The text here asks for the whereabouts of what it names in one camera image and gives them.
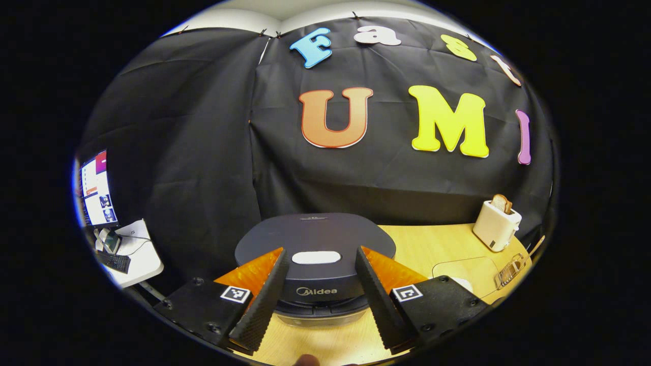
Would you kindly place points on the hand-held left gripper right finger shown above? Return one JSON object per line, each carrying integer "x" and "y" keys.
{"x": 381, "y": 300}

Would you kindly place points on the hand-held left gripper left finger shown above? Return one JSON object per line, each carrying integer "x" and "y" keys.
{"x": 262, "y": 305}

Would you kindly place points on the white rice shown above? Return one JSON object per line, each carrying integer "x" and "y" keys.
{"x": 462, "y": 283}

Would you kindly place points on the silver black rice cooker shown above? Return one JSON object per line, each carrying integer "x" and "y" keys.
{"x": 315, "y": 234}

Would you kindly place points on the clear plastic rice container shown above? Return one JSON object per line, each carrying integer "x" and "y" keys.
{"x": 473, "y": 267}

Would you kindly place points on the white side table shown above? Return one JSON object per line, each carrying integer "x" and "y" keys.
{"x": 145, "y": 254}

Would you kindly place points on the white toaster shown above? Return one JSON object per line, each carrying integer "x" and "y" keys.
{"x": 496, "y": 229}

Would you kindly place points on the black keyboard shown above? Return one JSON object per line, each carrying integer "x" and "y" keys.
{"x": 114, "y": 262}

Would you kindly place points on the toast slice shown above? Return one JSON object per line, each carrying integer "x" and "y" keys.
{"x": 502, "y": 203}

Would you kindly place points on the black backdrop cloth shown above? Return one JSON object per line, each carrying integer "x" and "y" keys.
{"x": 203, "y": 152}

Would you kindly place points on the small grey desk device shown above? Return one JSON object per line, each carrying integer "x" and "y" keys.
{"x": 111, "y": 241}

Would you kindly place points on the computer monitor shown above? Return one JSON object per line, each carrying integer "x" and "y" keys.
{"x": 99, "y": 190}

